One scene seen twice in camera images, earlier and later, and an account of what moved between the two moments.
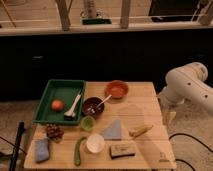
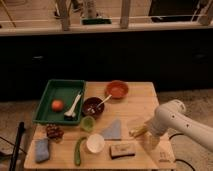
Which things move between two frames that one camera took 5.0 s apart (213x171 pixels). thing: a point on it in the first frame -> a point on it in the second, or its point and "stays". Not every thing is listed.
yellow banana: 140,131 stays
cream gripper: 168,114 -> 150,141
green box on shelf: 97,21 stays
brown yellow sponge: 121,150 stays
